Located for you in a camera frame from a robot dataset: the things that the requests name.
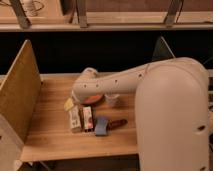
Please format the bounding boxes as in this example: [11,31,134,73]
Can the small white bottle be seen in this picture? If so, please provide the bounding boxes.
[69,106,82,133]

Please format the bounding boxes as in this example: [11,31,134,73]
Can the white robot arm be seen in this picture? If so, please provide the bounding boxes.
[71,57,209,171]

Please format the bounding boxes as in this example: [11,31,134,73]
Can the orange ceramic bowl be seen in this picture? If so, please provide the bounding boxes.
[84,95,103,105]

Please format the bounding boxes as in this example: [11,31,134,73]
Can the white red box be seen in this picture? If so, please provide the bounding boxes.
[83,106,93,131]

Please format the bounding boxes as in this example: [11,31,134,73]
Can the blue sponge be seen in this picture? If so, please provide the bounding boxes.
[95,116,108,136]

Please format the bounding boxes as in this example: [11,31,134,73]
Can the clear plastic cup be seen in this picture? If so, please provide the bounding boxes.
[105,94,119,107]

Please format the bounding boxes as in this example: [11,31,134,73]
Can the dark red oval object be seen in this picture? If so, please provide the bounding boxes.
[108,119,127,130]

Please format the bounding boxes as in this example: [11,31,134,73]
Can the left wooden side panel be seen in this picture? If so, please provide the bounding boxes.
[0,40,41,143]

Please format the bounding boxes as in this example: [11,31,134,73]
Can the white container on shelf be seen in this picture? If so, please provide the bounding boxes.
[23,0,37,17]

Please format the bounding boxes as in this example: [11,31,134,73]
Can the right dark side panel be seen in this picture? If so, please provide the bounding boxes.
[152,36,175,61]

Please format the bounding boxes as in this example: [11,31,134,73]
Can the wooden shelf frame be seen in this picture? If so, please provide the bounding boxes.
[0,0,213,32]

